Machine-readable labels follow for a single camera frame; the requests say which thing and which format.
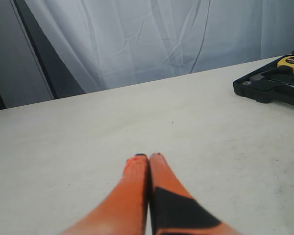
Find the black plastic tool case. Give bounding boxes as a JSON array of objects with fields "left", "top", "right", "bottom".
[{"left": 233, "top": 51, "right": 294, "bottom": 106}]

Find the dark vertical post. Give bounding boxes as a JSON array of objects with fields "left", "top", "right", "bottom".
[{"left": 13, "top": 0, "right": 85, "bottom": 99}]

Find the yellow tape measure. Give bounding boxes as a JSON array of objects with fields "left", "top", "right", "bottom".
[{"left": 277, "top": 55, "right": 294, "bottom": 74}]

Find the white fabric curtain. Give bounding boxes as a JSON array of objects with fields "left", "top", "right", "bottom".
[{"left": 27, "top": 0, "right": 294, "bottom": 93}]

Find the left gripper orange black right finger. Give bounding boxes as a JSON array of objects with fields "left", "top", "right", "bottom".
[{"left": 149, "top": 153, "right": 240, "bottom": 235}]

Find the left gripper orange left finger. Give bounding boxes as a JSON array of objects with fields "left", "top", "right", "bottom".
[{"left": 61, "top": 154, "right": 148, "bottom": 235}]

